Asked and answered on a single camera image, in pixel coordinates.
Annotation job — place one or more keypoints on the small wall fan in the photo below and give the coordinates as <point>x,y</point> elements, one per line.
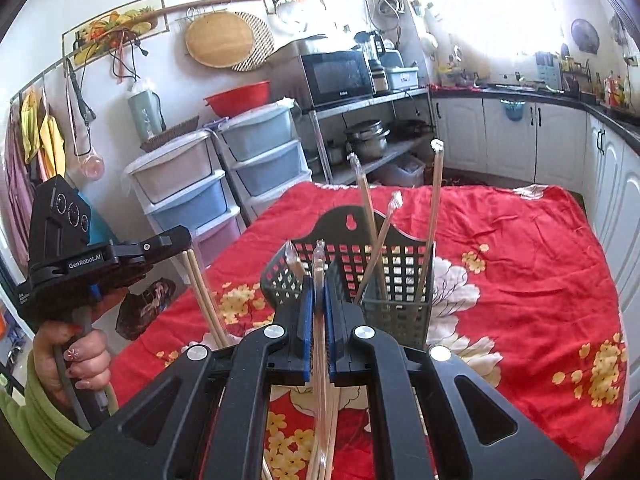
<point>585,36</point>

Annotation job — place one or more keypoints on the green insulated bottle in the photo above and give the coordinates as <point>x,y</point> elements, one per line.
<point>144,115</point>

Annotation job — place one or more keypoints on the black blender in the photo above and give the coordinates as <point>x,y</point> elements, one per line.
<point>369,50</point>

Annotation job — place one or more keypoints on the dark printed bag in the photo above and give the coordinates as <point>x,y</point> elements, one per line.
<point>145,310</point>

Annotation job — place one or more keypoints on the pink towel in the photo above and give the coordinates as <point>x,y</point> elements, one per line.
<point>17,195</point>

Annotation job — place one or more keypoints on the person's left forearm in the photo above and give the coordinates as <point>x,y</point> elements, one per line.
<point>35,420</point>

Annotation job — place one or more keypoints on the metal shelf rack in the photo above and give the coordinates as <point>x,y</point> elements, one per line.
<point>360,105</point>

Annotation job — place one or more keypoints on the green plastic utensil holder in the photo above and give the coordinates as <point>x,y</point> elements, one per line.
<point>400,320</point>

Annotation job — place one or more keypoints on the round woven mat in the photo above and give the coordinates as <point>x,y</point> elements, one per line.
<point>264,42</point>

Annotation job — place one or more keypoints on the brown wicker basket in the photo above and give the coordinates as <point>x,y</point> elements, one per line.
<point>170,135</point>

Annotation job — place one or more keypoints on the black countertop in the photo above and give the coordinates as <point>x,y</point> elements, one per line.
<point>600,112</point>

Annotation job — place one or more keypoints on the white base cabinets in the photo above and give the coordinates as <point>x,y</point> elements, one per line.
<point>550,150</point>

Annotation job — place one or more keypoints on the black microwave oven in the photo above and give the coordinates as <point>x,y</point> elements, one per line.
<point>335,80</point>

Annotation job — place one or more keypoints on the grey-blue drawer unit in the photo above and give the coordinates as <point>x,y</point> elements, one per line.
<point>265,160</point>

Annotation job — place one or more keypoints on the glass pot lid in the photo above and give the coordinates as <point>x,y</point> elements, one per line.
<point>291,14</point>

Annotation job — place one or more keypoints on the red plastic basin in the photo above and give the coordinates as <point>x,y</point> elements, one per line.
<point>237,97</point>

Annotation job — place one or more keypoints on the person's left hand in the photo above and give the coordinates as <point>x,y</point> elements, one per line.
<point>75,365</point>

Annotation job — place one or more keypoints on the long wooden rod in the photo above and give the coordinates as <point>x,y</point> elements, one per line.
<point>200,4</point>

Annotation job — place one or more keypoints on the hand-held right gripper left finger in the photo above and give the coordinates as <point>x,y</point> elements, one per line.
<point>304,350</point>

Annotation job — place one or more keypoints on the group of condiment bottles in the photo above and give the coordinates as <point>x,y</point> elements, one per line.
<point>614,91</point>

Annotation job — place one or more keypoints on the blue hanging bin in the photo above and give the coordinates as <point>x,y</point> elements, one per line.
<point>513,110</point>

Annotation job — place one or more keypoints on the pink strainer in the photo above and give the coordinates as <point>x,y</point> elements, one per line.
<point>93,167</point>

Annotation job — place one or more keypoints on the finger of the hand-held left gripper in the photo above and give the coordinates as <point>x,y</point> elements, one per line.
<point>155,247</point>

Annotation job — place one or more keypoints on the large fruit poster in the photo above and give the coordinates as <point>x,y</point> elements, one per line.
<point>115,27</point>

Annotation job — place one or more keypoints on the dark jar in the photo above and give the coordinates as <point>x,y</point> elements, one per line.
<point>380,80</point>

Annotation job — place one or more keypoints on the stacked steel pots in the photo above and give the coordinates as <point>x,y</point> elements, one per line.
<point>367,142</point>

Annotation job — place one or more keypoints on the white knife rack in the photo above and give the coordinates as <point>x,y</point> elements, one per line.
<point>548,71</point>

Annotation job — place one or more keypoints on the white jug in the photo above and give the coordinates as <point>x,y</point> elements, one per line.
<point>429,46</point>

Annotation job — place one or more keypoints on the blue plastic bin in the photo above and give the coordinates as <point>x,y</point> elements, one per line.
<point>404,79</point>

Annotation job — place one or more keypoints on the blue bag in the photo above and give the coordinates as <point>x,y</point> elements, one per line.
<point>102,225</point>

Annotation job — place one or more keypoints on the kitchen window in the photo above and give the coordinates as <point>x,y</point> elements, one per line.
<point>500,5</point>

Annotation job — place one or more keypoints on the red floral tablecloth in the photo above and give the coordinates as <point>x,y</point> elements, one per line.
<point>525,285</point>

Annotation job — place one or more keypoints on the beige blue pink drawer unit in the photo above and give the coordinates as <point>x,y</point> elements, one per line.
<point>185,200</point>

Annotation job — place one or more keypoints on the yellow cloth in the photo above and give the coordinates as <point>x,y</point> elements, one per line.
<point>47,135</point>

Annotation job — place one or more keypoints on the black frying pan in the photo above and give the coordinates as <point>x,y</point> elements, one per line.
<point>410,127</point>

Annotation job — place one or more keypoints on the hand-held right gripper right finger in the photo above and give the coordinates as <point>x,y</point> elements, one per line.
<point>332,350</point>

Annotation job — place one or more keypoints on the round bamboo tray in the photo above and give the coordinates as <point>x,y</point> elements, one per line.
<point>217,40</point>

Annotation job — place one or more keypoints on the clear plastic container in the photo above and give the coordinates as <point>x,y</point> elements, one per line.
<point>405,172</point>

